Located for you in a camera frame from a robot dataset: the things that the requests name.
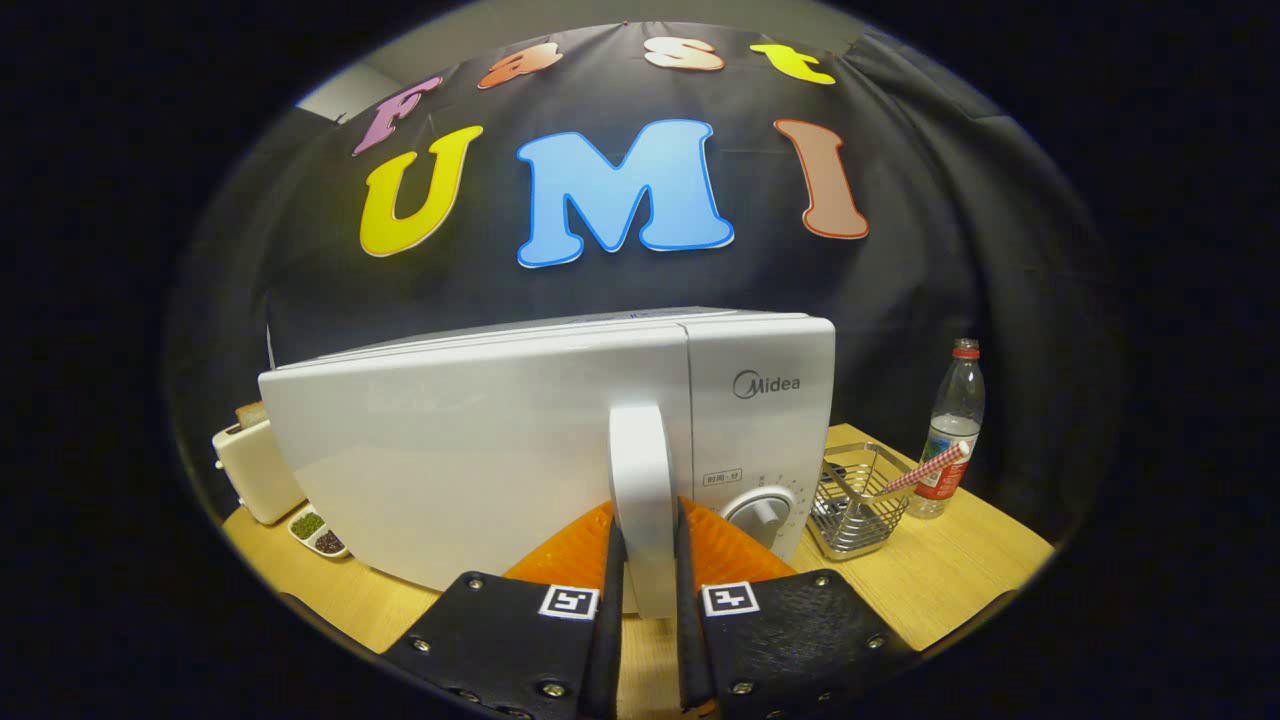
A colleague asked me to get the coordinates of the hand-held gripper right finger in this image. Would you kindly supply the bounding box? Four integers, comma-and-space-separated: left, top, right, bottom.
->
675, 497, 916, 720

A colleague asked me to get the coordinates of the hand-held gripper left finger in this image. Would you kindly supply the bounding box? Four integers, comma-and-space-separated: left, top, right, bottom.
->
380, 500, 627, 720

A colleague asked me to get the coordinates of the white microwave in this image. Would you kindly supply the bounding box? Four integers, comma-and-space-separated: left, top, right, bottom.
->
258, 307, 837, 619

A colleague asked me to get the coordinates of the divided white dish with beans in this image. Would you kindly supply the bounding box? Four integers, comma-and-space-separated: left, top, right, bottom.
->
288, 503, 351, 560

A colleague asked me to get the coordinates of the red checked straw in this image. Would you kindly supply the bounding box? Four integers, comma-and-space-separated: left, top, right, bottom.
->
880, 440, 971, 496

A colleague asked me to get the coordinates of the clear bottle with red label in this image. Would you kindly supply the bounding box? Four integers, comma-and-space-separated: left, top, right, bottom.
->
908, 338, 987, 519

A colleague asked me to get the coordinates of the cream toaster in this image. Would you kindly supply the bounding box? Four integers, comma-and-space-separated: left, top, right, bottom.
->
212, 415, 306, 526

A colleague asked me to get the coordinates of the metal wire basket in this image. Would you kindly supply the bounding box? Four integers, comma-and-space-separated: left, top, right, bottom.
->
806, 442, 921, 561

